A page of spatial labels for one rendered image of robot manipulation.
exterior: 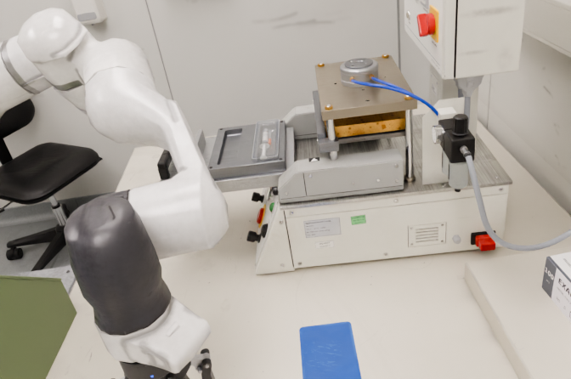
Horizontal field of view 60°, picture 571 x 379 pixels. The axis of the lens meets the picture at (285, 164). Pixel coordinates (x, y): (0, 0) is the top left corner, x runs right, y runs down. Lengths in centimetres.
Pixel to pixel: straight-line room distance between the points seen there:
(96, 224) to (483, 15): 68
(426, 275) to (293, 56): 169
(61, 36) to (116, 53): 10
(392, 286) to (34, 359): 69
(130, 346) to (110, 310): 5
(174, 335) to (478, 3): 68
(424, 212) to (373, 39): 166
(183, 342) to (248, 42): 207
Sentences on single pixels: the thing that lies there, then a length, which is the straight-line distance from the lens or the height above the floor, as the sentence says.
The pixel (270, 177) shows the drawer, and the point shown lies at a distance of 103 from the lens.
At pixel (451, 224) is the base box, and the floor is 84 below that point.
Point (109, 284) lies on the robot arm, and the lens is 55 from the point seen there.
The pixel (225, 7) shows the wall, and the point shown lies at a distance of 250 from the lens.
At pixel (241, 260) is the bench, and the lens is 117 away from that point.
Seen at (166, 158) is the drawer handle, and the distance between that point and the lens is 111.
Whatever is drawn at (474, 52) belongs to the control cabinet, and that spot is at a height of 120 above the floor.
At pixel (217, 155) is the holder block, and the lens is 110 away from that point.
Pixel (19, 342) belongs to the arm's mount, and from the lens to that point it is 103.
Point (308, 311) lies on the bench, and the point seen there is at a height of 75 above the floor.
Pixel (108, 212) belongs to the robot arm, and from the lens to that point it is 55.
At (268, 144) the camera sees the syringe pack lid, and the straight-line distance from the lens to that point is 108.
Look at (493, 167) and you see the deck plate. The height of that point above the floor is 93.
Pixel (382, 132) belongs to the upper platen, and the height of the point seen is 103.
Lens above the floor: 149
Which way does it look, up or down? 30 degrees down
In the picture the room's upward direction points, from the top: 9 degrees counter-clockwise
